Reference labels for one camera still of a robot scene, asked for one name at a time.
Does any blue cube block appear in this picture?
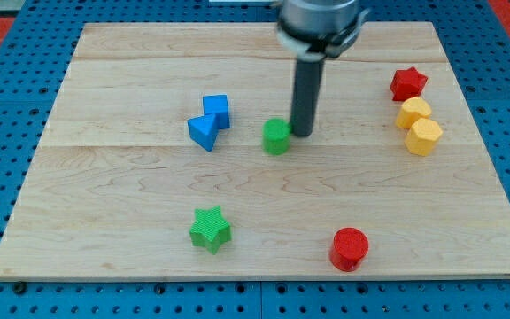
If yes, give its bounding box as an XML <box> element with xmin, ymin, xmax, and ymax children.
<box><xmin>202</xmin><ymin>94</ymin><xmax>230</xmax><ymax>129</ymax></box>

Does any yellow heart block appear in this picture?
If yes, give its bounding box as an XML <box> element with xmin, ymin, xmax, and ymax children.
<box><xmin>395</xmin><ymin>97</ymin><xmax>432</xmax><ymax>128</ymax></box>

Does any yellow hexagon block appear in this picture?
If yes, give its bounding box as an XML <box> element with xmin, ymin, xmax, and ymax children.
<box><xmin>405</xmin><ymin>118</ymin><xmax>443</xmax><ymax>156</ymax></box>

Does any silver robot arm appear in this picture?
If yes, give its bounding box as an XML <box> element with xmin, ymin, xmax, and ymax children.
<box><xmin>276</xmin><ymin>0</ymin><xmax>370</xmax><ymax>137</ymax></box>

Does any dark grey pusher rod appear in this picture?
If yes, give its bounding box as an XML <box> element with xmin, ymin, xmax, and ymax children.
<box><xmin>290</xmin><ymin>59</ymin><xmax>325</xmax><ymax>137</ymax></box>

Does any green star block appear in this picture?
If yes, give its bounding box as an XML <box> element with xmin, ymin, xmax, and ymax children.
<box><xmin>189</xmin><ymin>206</ymin><xmax>232</xmax><ymax>255</ymax></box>

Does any red cylinder block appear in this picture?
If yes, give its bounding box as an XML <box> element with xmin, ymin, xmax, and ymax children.
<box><xmin>328</xmin><ymin>227</ymin><xmax>369</xmax><ymax>272</ymax></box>

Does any blue triangle block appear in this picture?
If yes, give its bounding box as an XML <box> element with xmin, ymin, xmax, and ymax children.
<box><xmin>187</xmin><ymin>114</ymin><xmax>219</xmax><ymax>152</ymax></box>

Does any wooden board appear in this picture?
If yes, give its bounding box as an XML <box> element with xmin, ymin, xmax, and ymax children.
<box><xmin>0</xmin><ymin>22</ymin><xmax>510</xmax><ymax>282</ymax></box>

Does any red star block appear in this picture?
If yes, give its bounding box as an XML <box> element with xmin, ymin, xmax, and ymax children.
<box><xmin>390</xmin><ymin>66</ymin><xmax>429</xmax><ymax>101</ymax></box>

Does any green cylinder block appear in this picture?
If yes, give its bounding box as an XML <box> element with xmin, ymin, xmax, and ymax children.
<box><xmin>262</xmin><ymin>118</ymin><xmax>290</xmax><ymax>155</ymax></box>

